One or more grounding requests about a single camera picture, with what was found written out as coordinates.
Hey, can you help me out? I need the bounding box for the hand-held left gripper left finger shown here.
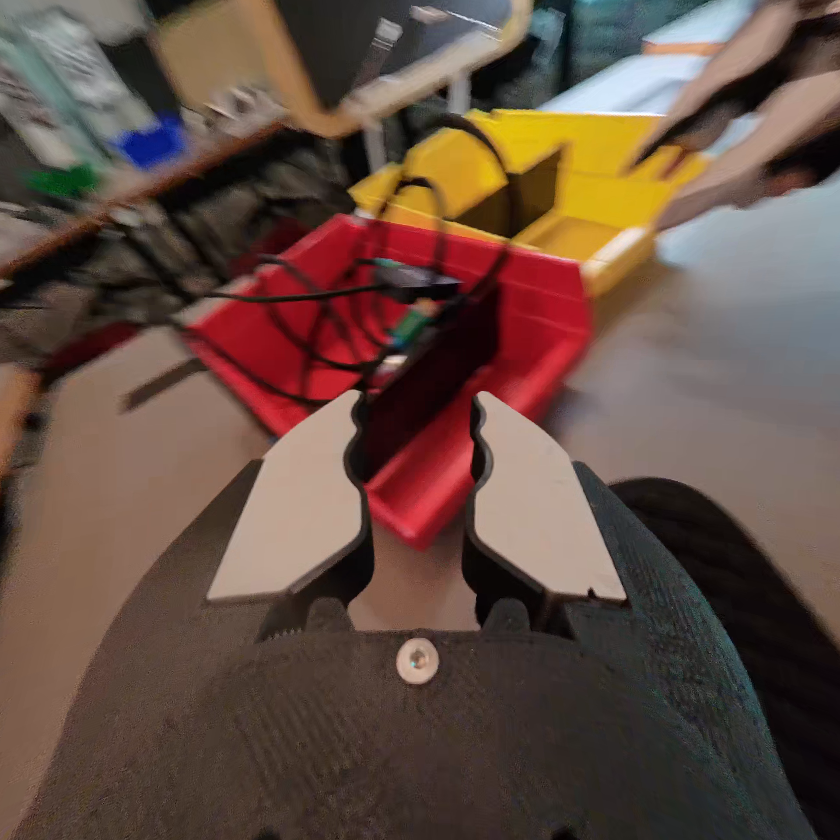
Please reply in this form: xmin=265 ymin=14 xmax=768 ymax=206
xmin=206 ymin=389 xmax=376 ymax=602

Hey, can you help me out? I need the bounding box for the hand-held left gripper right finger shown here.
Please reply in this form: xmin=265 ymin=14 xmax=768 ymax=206
xmin=462 ymin=392 xmax=628 ymax=603

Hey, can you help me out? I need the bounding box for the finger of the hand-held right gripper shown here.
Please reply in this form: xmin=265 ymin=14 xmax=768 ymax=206
xmin=655 ymin=69 xmax=840 ymax=231
xmin=632 ymin=5 xmax=809 ymax=166

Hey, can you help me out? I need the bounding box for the red storage bin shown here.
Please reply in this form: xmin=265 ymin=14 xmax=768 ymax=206
xmin=187 ymin=213 xmax=595 ymax=552

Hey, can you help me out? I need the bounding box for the yellow storage bin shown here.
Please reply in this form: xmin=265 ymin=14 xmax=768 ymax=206
xmin=348 ymin=108 xmax=711 ymax=298

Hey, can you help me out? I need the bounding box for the dark grey usb hub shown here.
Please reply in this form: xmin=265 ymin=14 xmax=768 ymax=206
xmin=373 ymin=266 xmax=463 ymax=304

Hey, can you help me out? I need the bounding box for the black bin divider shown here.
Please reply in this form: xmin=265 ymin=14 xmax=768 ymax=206
xmin=453 ymin=147 xmax=564 ymax=238
xmin=363 ymin=282 xmax=501 ymax=481

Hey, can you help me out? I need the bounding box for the long wooden desk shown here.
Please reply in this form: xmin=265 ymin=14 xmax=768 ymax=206
xmin=0 ymin=125 xmax=284 ymax=277

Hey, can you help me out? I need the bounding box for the blue storage bin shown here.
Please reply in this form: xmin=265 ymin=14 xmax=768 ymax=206
xmin=112 ymin=115 xmax=189 ymax=170

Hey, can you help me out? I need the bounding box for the white book stand dark board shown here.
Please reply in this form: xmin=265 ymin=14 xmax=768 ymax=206
xmin=150 ymin=0 xmax=534 ymax=173

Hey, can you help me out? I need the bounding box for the green storage bin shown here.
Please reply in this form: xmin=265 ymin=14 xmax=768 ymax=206
xmin=26 ymin=167 xmax=99 ymax=198

